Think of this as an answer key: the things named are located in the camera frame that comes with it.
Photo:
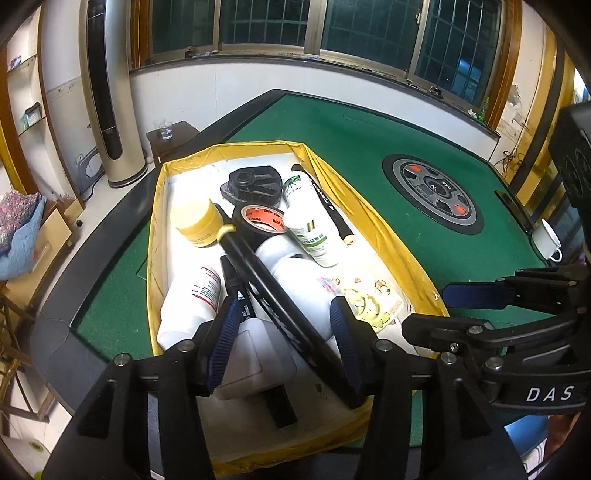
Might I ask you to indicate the tower air conditioner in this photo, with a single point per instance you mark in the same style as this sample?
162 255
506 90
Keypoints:
120 138

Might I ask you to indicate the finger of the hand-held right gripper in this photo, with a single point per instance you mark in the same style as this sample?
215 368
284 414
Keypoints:
443 334
471 295

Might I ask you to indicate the yellow-rimmed white tray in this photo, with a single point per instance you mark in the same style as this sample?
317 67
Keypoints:
397 272

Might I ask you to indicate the grey plastic appliance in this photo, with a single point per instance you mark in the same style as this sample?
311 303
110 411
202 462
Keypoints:
87 168

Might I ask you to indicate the wooden chair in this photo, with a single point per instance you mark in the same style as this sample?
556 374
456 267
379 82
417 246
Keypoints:
9 332

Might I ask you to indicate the green bottle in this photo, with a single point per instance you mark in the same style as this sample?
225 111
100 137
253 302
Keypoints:
485 110

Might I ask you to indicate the black plastic holder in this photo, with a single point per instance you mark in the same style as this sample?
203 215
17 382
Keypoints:
251 184

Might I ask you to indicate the glass wall shelf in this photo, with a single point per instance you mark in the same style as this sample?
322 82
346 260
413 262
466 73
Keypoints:
30 115

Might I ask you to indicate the blue quilt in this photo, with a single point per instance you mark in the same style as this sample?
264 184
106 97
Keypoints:
23 249

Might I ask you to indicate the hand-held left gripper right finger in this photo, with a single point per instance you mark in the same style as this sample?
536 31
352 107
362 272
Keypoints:
346 346

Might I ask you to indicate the round grey table control panel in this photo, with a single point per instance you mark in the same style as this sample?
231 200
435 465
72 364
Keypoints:
429 184

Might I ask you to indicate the clear glass cup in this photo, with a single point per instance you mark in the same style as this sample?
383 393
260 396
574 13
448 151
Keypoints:
159 127
167 131

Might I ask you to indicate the small wooden side table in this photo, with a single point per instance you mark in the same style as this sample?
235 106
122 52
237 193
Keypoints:
178 138

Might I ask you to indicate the tall white printed bottle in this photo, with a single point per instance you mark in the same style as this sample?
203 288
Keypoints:
314 235

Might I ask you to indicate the yellow jar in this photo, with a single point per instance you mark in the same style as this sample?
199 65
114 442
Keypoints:
194 226

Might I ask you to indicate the white wall switch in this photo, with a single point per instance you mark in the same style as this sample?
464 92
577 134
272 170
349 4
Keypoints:
258 364

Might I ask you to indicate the thick black marker tan end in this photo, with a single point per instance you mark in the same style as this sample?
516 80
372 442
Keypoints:
328 207

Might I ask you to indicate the short white bottle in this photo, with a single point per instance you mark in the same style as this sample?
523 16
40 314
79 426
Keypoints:
295 277

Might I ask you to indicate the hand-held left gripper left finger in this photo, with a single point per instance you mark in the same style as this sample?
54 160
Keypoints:
226 341

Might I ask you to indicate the white bottle red label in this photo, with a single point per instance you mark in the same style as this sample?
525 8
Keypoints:
194 314

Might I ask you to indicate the low wooden cabinet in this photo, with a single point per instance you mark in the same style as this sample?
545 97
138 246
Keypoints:
51 240

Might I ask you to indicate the white cup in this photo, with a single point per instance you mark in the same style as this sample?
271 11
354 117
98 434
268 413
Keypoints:
547 240

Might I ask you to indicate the black tape roll red core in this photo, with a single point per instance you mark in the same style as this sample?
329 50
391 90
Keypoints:
265 237

